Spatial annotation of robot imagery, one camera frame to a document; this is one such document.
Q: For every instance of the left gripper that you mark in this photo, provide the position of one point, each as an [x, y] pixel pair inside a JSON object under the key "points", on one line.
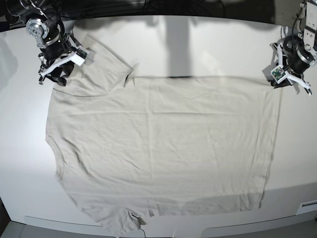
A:
{"points": [[294, 63]]}

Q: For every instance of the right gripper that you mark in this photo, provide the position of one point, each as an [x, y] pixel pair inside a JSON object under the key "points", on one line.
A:
{"points": [[56, 59]]}

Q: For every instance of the beige T-shirt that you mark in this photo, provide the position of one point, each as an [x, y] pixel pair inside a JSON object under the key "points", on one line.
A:
{"points": [[129, 148]]}

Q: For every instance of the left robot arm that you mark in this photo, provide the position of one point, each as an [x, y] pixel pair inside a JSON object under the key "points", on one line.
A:
{"points": [[304, 30]]}

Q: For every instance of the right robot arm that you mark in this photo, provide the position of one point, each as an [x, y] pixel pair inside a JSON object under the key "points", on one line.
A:
{"points": [[42, 20]]}

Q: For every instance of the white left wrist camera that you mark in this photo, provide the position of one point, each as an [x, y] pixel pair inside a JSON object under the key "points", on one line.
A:
{"points": [[278, 74]]}

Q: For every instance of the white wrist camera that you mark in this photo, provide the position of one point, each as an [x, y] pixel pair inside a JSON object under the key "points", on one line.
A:
{"points": [[79, 57], [278, 74]]}

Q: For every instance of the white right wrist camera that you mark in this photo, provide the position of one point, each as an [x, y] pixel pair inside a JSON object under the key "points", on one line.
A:
{"points": [[79, 57]]}

